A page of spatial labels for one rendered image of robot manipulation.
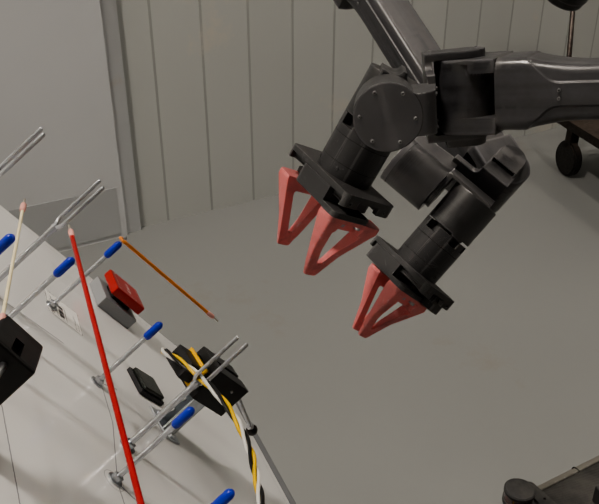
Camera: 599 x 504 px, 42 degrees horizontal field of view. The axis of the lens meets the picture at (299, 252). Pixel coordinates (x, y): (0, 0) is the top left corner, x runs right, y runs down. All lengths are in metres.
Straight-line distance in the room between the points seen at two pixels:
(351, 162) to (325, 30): 3.04
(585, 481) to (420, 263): 1.28
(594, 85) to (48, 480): 0.51
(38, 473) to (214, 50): 3.02
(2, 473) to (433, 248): 0.52
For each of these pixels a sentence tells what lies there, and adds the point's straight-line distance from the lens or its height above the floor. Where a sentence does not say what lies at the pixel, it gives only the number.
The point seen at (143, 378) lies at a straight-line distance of 0.89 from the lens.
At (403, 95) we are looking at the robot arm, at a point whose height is 1.45.
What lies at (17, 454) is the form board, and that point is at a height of 1.26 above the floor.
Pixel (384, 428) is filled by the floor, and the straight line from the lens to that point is 2.48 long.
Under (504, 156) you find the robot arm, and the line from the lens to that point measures 0.92.
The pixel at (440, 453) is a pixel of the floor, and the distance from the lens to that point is 2.42.
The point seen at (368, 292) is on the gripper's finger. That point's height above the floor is 1.17.
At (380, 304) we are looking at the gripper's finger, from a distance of 0.88.
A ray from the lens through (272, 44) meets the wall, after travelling 3.63.
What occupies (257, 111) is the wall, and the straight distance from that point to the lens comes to 3.68.
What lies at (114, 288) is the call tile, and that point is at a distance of 1.00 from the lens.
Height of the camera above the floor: 1.65
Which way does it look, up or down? 29 degrees down
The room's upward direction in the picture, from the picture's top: straight up
